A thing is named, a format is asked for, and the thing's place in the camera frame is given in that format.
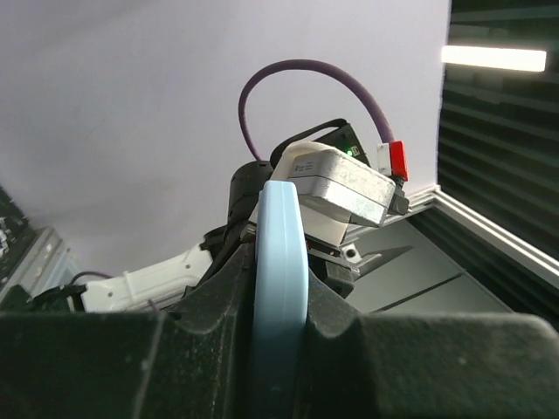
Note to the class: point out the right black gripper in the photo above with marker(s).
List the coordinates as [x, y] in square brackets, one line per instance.
[328, 266]

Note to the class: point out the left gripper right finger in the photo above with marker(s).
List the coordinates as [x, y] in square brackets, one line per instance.
[384, 365]

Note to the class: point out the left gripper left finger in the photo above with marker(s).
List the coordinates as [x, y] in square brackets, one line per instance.
[189, 362]

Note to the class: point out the phone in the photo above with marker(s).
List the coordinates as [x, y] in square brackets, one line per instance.
[280, 301]

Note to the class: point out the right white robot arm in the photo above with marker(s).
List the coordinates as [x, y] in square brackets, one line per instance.
[163, 284]

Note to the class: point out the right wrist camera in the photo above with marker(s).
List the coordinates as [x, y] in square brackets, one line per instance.
[336, 190]

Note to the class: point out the aluminium frame rail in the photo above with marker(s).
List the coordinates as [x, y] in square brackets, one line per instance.
[505, 264]

